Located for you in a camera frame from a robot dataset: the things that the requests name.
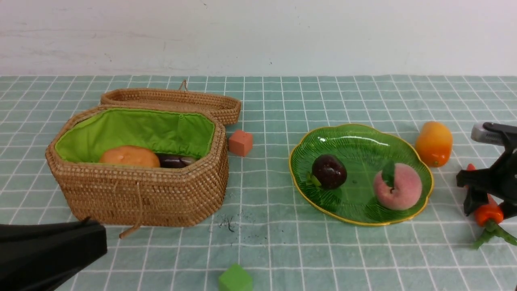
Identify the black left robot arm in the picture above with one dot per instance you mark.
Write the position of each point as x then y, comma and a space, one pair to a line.
42, 257

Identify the dark purple mangosteen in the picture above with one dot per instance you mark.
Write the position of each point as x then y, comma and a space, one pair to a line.
328, 172

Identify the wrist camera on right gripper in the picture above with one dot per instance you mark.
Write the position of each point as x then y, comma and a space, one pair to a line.
493, 133

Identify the orange yellow mango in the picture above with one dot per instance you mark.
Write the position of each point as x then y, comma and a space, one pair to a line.
434, 144

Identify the green checkered tablecloth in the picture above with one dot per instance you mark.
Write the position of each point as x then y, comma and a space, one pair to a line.
284, 243

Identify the green foam cube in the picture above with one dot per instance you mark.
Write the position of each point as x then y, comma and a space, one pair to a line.
235, 278

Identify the pink peach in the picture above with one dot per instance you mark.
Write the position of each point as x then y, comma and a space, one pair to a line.
406, 191

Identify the woven wicker basket lid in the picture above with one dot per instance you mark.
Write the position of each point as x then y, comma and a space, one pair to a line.
225, 109

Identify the brown potato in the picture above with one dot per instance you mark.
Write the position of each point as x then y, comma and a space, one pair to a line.
131, 155

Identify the purple eggplant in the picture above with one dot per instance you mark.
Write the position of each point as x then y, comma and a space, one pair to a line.
175, 160

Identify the woven wicker basket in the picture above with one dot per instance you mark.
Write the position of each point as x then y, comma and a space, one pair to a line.
135, 195

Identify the green leaf glass plate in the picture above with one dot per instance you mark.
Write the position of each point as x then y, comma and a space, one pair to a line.
364, 151

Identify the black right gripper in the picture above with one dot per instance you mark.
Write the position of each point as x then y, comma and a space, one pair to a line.
500, 181

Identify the orange foam cube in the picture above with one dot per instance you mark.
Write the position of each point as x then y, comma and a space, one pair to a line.
240, 143

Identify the orange carrot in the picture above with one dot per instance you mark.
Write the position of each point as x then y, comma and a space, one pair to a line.
488, 217

